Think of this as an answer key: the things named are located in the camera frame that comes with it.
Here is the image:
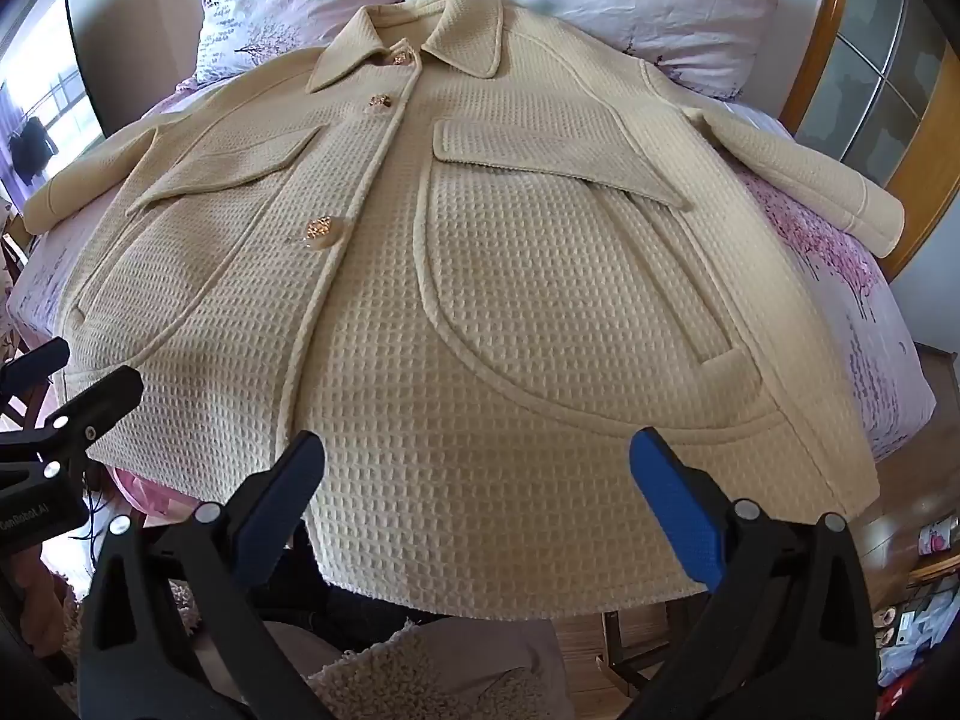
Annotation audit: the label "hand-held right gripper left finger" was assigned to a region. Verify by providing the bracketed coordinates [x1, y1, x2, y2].
[75, 429, 331, 720]

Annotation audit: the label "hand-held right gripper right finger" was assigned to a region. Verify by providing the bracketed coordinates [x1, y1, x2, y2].
[628, 426, 880, 720]

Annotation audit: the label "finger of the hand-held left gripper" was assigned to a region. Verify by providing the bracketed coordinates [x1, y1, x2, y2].
[0, 336, 71, 400]
[0, 366, 145, 479]

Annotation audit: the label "cream waffle-knit blanket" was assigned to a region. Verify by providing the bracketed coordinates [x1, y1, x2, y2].
[21, 0, 903, 605]

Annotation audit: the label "hanging dark clothes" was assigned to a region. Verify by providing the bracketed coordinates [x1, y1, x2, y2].
[6, 116, 61, 185]

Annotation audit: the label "wooden stool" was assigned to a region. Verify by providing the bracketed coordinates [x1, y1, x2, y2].
[553, 598, 710, 692]

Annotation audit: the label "fluffy cream cloth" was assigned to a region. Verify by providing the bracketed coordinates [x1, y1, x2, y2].
[306, 619, 485, 720]

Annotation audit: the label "pink floral bedsheet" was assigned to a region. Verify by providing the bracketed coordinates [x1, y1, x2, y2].
[0, 79, 938, 533]

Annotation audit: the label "window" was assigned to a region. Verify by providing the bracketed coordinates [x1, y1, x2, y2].
[0, 60, 104, 190]

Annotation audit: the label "pile of colourful clutter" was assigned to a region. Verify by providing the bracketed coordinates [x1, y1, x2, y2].
[876, 514, 960, 695]

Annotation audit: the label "wooden door with glass panes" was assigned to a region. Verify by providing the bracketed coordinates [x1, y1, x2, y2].
[795, 0, 947, 167]

